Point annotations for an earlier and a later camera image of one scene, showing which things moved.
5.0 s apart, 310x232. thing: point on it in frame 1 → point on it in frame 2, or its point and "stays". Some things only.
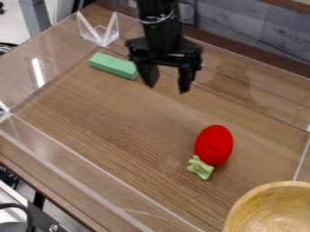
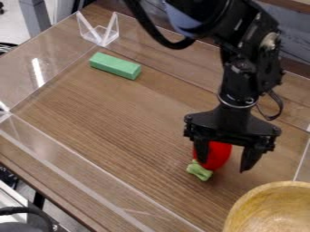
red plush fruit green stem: x=213 y=146 stays
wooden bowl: x=277 y=207 stays
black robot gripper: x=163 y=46 → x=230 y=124
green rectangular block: x=111 y=63 stays
